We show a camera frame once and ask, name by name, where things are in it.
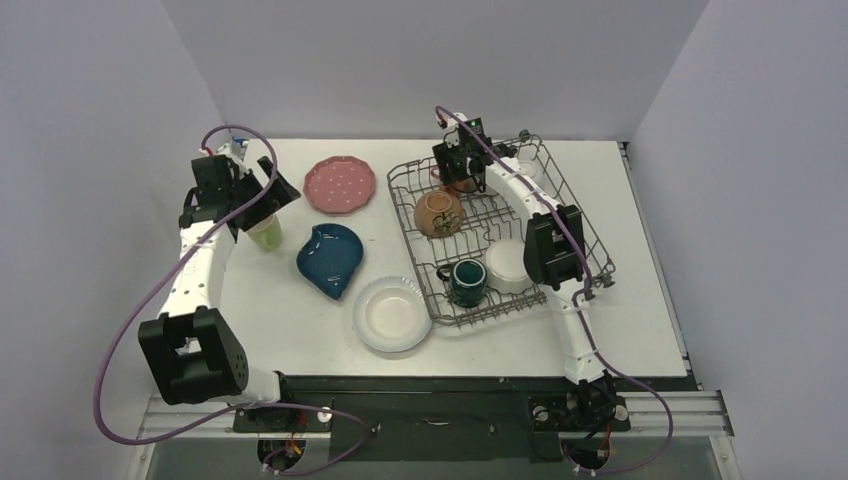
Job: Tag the white deep plate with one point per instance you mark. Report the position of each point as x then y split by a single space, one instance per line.
390 315

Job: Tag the grey wire dish rack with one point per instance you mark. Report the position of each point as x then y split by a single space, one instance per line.
488 218

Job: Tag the white fluted bowl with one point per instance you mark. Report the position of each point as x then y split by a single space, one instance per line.
505 266

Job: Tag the brown floral mug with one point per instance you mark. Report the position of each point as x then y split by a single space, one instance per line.
438 214

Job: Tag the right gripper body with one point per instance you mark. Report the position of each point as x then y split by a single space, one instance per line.
457 168

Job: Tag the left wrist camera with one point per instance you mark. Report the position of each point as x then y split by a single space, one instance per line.
234 148

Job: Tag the pink polka dot plate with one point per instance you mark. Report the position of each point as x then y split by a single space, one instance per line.
339 185

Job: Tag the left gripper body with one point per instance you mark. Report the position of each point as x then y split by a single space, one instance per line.
245 186

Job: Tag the white round bowl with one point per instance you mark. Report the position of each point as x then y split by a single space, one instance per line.
532 170

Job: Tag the small orange cup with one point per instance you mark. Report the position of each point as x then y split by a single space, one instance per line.
458 188

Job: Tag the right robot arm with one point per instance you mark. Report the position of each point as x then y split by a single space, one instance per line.
554 257

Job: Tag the blue leaf-shaped plate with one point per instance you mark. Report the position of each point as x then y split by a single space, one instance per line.
330 258

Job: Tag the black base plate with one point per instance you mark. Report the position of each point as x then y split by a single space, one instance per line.
418 419

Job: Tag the dark green mug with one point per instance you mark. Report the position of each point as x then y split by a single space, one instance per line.
467 281

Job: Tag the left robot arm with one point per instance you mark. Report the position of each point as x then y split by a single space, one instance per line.
191 351

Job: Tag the light green mug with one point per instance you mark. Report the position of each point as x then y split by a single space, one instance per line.
267 234

